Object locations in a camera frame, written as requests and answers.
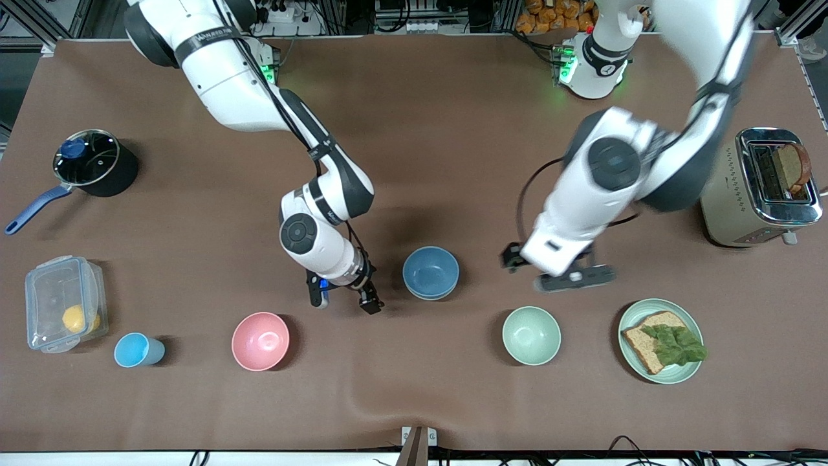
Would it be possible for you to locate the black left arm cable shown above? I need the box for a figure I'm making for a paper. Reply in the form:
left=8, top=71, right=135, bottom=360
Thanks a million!
left=516, top=159, right=565, bottom=245

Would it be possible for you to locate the brown toast slice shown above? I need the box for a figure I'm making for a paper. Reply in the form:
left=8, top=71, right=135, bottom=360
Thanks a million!
left=773, top=142, right=813, bottom=195

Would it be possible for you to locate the green plate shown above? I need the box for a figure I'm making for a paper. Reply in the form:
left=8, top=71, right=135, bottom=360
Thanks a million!
left=618, top=298, right=704, bottom=385

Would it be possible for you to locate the clear plastic lidded container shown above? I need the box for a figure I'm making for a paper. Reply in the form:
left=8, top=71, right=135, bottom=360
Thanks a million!
left=25, top=256, right=109, bottom=353

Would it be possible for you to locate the beige and chrome toaster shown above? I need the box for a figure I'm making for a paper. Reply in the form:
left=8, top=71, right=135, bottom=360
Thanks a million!
left=697, top=127, right=823, bottom=248

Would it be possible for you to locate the brown bread slice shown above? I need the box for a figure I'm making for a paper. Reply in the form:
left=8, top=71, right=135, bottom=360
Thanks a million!
left=622, top=311, right=690, bottom=375

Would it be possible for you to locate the black looped cable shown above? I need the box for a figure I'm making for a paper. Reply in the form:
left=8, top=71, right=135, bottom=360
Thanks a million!
left=608, top=435, right=655, bottom=466

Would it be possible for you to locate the white power strip with plugs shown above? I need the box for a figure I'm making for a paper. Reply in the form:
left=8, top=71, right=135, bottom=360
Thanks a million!
left=256, top=0, right=298, bottom=23

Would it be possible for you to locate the green lettuce leaf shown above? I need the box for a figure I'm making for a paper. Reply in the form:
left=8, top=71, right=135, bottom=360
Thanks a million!
left=640, top=324, right=708, bottom=367

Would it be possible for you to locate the black saucepan with blue handle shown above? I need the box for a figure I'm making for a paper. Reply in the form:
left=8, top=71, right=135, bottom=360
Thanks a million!
left=5, top=129, right=138, bottom=235

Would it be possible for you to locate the blue plastic cup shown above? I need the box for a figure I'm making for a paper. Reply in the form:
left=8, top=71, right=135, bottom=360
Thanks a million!
left=114, top=332, right=166, bottom=368

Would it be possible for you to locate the bag of oranges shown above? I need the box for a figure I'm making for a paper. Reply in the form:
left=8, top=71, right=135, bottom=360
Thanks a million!
left=516, top=0, right=596, bottom=34

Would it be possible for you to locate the pink bowl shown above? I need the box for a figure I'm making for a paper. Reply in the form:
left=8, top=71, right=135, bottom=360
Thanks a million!
left=232, top=312, right=290, bottom=372

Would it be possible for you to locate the blue bowl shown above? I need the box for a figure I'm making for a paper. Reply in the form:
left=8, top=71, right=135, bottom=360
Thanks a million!
left=402, top=246, right=460, bottom=298

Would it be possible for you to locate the brown table cloth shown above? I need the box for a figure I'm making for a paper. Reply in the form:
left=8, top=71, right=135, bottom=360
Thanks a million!
left=0, top=32, right=828, bottom=452

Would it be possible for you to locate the glass lid with blue knob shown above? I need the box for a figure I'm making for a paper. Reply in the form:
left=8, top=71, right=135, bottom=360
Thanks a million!
left=54, top=129, right=121, bottom=187

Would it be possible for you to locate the yellow lemon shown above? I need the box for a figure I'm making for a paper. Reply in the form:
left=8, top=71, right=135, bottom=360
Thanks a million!
left=63, top=304, right=101, bottom=335

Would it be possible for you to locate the metal table edge bracket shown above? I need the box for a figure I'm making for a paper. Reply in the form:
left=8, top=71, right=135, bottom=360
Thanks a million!
left=401, top=426, right=437, bottom=466

